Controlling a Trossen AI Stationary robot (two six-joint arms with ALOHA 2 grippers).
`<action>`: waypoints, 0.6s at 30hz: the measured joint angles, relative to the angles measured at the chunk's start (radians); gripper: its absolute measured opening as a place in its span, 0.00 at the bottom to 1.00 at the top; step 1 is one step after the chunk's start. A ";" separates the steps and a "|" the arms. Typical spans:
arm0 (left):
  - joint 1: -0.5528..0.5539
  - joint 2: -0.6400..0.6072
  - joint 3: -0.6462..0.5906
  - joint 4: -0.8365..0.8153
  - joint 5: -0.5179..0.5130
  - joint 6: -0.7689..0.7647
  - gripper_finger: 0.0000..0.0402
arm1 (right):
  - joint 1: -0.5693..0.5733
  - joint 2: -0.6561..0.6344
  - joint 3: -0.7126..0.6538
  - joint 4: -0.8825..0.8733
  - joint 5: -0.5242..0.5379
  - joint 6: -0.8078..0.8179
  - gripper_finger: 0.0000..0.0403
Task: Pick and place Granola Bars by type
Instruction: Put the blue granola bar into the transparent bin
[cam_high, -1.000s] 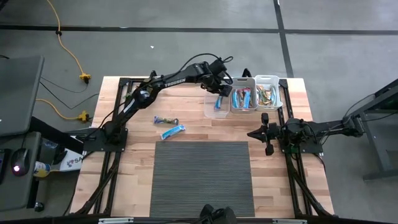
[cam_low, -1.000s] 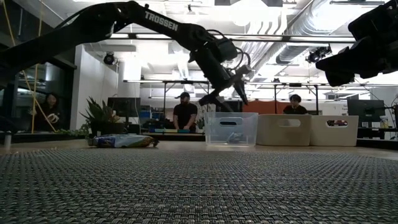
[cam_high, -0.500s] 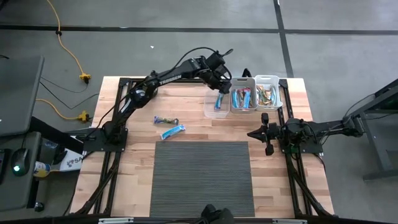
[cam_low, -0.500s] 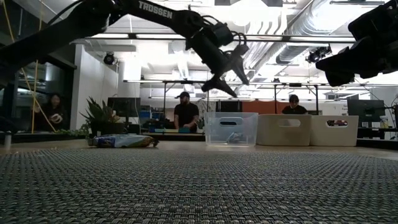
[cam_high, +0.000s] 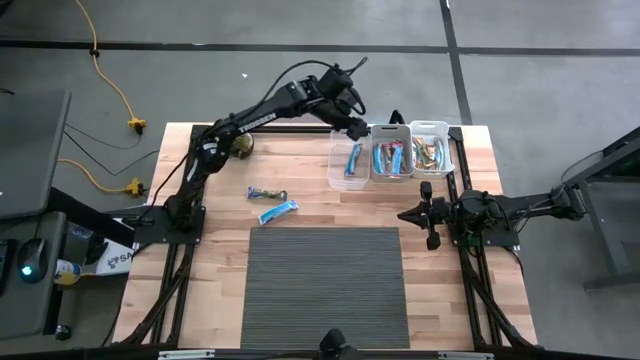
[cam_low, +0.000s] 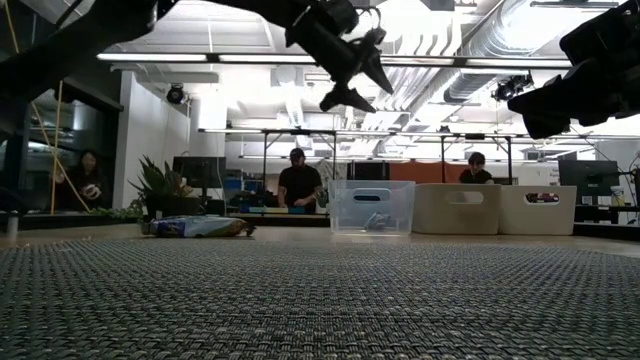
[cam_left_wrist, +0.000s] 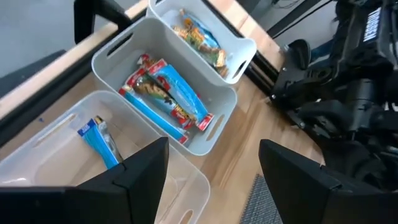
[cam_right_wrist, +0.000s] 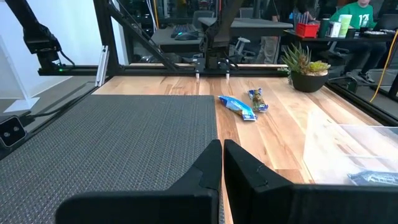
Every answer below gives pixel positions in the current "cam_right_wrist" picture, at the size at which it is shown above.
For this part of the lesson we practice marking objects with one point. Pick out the grey office chair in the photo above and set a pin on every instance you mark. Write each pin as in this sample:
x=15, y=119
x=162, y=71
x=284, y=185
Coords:
x=202, y=17

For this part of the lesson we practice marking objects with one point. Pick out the silver aluminium bracket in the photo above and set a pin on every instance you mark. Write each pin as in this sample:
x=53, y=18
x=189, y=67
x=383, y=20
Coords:
x=102, y=67

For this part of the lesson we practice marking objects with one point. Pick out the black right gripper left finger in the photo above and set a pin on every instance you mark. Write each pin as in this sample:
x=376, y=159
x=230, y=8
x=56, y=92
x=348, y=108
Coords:
x=205, y=174

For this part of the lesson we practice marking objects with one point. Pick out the red pen box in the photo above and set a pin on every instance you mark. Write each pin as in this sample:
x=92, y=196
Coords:
x=306, y=30

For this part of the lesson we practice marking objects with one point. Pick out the blue white granola bar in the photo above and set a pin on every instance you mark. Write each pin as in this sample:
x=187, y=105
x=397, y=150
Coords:
x=237, y=107

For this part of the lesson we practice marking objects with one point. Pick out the black desk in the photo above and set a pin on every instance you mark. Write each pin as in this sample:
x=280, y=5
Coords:
x=342, y=39

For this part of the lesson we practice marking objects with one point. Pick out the person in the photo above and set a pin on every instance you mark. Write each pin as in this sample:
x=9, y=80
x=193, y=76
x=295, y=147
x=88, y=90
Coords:
x=357, y=14
x=269, y=49

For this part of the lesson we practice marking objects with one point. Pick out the light green cup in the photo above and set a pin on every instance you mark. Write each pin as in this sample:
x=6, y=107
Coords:
x=344, y=25

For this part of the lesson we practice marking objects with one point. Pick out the white blue office chair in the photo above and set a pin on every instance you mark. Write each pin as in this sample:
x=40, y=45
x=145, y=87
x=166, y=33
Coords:
x=241, y=46

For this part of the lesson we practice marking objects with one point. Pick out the blue granola bar red ends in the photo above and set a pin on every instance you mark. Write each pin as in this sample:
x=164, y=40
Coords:
x=376, y=178

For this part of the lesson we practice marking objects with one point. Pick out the black keyboard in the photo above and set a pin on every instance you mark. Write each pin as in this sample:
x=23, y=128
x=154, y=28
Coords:
x=183, y=28

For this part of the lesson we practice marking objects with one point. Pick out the small blue candy packet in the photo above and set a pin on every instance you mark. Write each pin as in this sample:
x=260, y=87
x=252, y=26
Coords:
x=258, y=101

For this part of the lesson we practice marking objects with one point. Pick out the clear plastic bin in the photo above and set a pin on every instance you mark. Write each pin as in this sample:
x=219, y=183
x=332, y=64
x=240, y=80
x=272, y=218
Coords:
x=342, y=155

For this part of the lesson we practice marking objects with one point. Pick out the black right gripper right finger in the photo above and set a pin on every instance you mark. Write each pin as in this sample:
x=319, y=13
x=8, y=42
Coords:
x=239, y=174

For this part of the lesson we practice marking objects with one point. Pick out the black computer mouse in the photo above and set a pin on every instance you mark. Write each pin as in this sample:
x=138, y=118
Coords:
x=186, y=36

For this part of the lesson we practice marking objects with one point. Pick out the white angled panel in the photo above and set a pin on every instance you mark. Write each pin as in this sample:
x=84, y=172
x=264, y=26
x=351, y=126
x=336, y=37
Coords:
x=12, y=93

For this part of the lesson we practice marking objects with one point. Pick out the grey desk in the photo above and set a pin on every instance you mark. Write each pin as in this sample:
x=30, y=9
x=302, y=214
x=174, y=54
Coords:
x=164, y=39
x=258, y=25

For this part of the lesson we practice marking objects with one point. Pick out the black table-level camera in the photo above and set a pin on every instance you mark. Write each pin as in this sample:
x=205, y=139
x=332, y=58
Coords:
x=12, y=132

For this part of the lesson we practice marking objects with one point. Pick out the dark green tumbler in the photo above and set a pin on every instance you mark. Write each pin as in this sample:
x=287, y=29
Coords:
x=323, y=28

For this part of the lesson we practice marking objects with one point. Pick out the dark grey woven placemat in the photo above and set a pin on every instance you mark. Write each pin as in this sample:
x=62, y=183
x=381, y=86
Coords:
x=109, y=149

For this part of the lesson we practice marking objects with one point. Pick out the white carton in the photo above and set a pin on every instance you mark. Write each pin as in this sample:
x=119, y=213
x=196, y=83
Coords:
x=334, y=29

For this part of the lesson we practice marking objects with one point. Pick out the succulent in black pot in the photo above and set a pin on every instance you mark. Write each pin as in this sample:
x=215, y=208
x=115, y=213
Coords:
x=308, y=81

